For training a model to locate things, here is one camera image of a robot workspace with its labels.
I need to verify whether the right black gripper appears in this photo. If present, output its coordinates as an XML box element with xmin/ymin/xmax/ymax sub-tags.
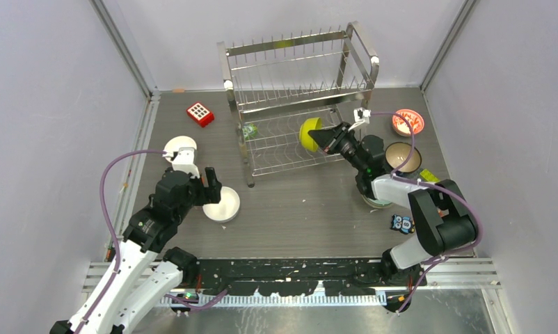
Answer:
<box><xmin>310</xmin><ymin>121</ymin><xmax>367</xmax><ymax>173</ymax></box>

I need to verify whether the yellow bowl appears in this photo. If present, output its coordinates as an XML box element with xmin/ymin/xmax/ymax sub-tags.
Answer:
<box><xmin>298</xmin><ymin>117</ymin><xmax>324</xmax><ymax>154</ymax></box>

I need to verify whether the steel two-tier dish rack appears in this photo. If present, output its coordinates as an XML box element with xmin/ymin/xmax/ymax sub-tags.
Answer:
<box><xmin>217</xmin><ymin>21</ymin><xmax>380</xmax><ymax>187</ymax></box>

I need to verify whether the dark blue bowl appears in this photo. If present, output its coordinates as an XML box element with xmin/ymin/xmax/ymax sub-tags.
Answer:
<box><xmin>385</xmin><ymin>142</ymin><xmax>422</xmax><ymax>173</ymax></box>

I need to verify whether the red white patterned bowl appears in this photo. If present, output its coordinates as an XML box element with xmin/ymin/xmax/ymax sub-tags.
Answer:
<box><xmin>392</xmin><ymin>109</ymin><xmax>425</xmax><ymax>136</ymax></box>

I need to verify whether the pale green bowl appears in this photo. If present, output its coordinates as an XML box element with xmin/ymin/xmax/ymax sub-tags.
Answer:
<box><xmin>362</xmin><ymin>195</ymin><xmax>392</xmax><ymax>209</ymax></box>

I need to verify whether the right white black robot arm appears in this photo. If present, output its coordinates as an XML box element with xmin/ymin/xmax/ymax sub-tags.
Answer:
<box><xmin>305</xmin><ymin>122</ymin><xmax>481</xmax><ymax>286</ymax></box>

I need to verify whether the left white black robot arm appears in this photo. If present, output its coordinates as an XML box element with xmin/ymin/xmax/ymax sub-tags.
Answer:
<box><xmin>50</xmin><ymin>167</ymin><xmax>222</xmax><ymax>333</ymax></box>

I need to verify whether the white bowl brown outside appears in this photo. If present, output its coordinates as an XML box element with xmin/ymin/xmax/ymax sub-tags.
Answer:
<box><xmin>163</xmin><ymin>136</ymin><xmax>197</xmax><ymax>162</ymax></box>

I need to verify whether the small green patterned object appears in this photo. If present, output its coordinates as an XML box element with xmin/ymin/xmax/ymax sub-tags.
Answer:
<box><xmin>242</xmin><ymin>123</ymin><xmax>258</xmax><ymax>141</ymax></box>

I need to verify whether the red white grid block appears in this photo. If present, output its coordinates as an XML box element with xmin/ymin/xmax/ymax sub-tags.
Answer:
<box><xmin>186</xmin><ymin>102</ymin><xmax>215</xmax><ymax>128</ymax></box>

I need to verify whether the lime green brick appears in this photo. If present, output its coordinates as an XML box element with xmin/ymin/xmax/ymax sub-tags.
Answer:
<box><xmin>419</xmin><ymin>169</ymin><xmax>441</xmax><ymax>184</ymax></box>

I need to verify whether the blue cartoon sticker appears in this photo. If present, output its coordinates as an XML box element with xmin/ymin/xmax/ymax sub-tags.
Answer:
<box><xmin>390</xmin><ymin>214</ymin><xmax>415</xmax><ymax>234</ymax></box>

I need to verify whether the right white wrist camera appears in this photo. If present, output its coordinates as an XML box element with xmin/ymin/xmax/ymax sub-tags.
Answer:
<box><xmin>349</xmin><ymin>107</ymin><xmax>372</xmax><ymax>132</ymax></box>

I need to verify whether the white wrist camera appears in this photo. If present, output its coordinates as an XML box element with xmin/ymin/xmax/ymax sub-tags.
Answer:
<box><xmin>349</xmin><ymin>107</ymin><xmax>372</xmax><ymax>132</ymax></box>
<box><xmin>163</xmin><ymin>148</ymin><xmax>200</xmax><ymax>178</ymax></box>

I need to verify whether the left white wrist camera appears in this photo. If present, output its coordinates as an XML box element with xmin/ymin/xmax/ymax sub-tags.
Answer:
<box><xmin>163</xmin><ymin>148</ymin><xmax>200</xmax><ymax>178</ymax></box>

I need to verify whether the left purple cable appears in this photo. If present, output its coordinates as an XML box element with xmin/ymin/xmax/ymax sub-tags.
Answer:
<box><xmin>71</xmin><ymin>149</ymin><xmax>229</xmax><ymax>334</ymax></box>

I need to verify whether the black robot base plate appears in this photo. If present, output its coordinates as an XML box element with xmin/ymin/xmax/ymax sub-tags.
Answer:
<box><xmin>180</xmin><ymin>257</ymin><xmax>423</xmax><ymax>296</ymax></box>

